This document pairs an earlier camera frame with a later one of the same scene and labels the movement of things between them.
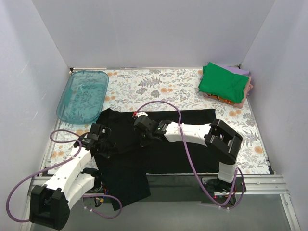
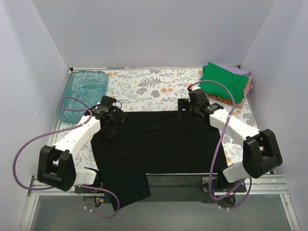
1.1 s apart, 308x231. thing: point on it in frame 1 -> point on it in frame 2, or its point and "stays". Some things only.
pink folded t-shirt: x=248 y=87 stays
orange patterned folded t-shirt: x=224 y=100 stays
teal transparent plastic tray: x=83 y=98 stays
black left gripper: x=107 y=149 -> x=115 y=122
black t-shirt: x=124 y=173 stays
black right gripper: x=141 y=131 -> x=184 y=109
